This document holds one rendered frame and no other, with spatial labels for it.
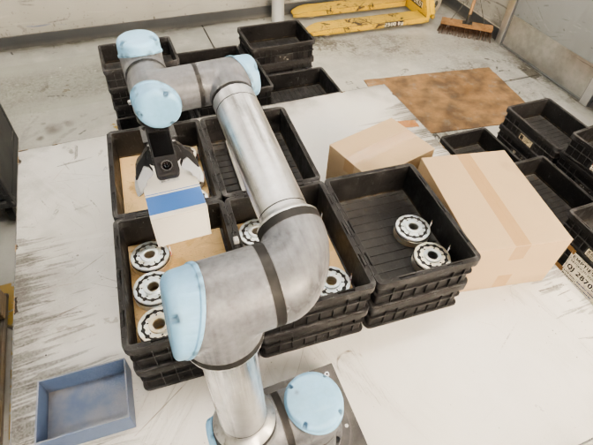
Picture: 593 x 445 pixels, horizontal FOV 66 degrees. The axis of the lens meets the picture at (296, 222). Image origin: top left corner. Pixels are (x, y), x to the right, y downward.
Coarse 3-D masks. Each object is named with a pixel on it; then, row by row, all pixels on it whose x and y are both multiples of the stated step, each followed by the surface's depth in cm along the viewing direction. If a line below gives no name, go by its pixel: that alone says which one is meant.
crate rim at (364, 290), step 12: (324, 192) 131; (228, 204) 127; (336, 216) 125; (240, 240) 118; (348, 240) 120; (360, 252) 117; (360, 264) 115; (372, 276) 112; (360, 288) 109; (372, 288) 110; (324, 300) 107; (336, 300) 108
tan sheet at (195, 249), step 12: (216, 228) 134; (192, 240) 130; (204, 240) 130; (216, 240) 131; (180, 252) 127; (192, 252) 127; (204, 252) 128; (216, 252) 128; (180, 264) 124; (132, 276) 121; (132, 288) 119; (144, 312) 114
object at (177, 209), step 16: (192, 176) 103; (144, 192) 99; (160, 192) 99; (176, 192) 100; (192, 192) 100; (160, 208) 96; (176, 208) 96; (192, 208) 96; (160, 224) 96; (176, 224) 98; (192, 224) 99; (208, 224) 101; (160, 240) 99; (176, 240) 101
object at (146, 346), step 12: (216, 204) 127; (132, 216) 122; (144, 216) 122; (228, 216) 123; (228, 228) 121; (120, 252) 114; (120, 264) 111; (120, 276) 110; (120, 288) 107; (120, 300) 105; (120, 312) 102; (120, 324) 100; (168, 336) 99; (132, 348) 97; (144, 348) 97; (156, 348) 99
